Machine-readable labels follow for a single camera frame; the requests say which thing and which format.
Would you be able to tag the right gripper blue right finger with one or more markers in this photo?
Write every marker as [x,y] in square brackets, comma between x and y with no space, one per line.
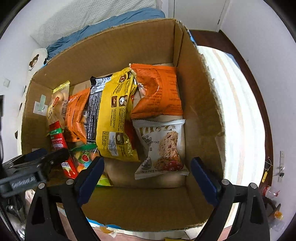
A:
[206,180]

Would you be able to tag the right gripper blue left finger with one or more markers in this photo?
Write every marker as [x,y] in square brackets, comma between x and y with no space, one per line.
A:
[87,180]

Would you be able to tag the colourful fruit candy bag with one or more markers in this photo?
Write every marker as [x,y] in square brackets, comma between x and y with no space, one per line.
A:
[83,155]

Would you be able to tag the red stick snack packet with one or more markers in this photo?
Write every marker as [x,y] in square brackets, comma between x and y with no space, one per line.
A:
[59,142]

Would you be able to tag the white oat cookie packet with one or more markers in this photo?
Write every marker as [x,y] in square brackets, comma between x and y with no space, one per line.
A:
[164,147]

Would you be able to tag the yellow cracker packet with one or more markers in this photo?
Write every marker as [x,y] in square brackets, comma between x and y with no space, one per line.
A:
[58,105]

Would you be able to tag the orange snack packet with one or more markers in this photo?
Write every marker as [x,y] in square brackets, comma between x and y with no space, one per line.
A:
[158,88]
[75,120]

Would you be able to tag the large yellow black snack bag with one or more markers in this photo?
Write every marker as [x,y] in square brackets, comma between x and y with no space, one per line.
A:
[108,116]

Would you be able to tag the white power strip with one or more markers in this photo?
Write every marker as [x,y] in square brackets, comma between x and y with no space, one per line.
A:
[281,171]

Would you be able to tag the cardboard milk box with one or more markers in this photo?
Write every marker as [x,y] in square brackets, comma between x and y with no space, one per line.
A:
[35,130]

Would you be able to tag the bear print long pillow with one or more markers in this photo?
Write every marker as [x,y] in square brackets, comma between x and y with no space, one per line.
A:
[38,59]

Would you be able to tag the white quilted headboard cushion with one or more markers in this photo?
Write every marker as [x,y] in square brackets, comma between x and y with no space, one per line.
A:
[75,15]

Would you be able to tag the white door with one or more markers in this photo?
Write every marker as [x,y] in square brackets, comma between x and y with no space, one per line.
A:
[199,14]

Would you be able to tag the wall socket by bed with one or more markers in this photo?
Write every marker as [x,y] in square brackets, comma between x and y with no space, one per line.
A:
[6,82]

